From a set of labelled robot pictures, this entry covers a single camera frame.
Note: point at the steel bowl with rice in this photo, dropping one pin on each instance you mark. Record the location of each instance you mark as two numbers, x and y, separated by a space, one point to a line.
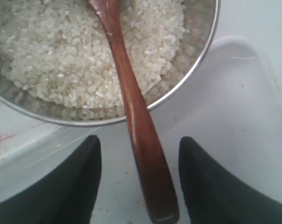
56 64

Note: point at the brown wooden spoon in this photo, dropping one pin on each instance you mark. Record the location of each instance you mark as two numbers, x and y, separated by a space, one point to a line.
154 175

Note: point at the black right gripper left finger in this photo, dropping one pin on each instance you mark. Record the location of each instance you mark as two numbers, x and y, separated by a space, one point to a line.
67 195

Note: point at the white plastic tray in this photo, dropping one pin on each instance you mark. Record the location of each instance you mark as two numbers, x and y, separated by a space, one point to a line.
231 106

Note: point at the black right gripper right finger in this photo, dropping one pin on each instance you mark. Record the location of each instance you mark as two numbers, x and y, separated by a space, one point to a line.
215 196

